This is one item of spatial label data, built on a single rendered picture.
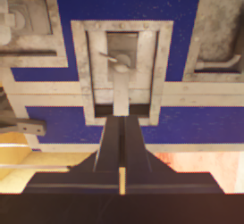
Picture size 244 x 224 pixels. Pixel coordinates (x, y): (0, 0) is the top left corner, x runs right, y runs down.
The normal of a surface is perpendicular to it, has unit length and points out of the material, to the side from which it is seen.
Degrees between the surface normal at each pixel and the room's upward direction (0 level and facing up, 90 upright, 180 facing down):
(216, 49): 90
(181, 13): 90
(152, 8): 90
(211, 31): 90
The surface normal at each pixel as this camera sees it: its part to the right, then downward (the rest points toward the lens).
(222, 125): 0.00, 0.58
